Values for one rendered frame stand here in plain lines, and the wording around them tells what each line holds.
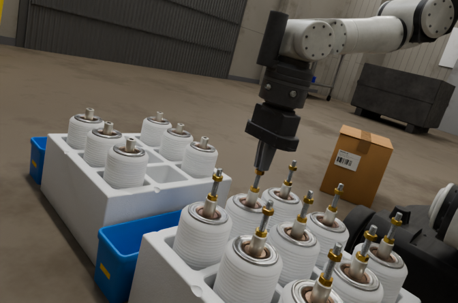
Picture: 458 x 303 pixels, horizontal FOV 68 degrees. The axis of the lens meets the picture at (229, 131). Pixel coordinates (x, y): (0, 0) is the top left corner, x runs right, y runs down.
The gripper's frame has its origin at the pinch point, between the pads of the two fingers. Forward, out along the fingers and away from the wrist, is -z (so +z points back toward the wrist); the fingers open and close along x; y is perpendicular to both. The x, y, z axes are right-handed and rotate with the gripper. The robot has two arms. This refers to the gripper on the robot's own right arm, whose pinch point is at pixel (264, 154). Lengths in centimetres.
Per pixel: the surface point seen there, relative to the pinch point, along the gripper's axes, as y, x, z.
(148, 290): 19.6, 0.5, -26.6
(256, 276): 13.4, -16.6, -12.2
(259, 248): 11.1, -13.9, -9.8
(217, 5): -258, 392, 70
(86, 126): 19, 48, -12
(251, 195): 0.9, -0.6, -8.7
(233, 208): 4.6, -0.1, -11.5
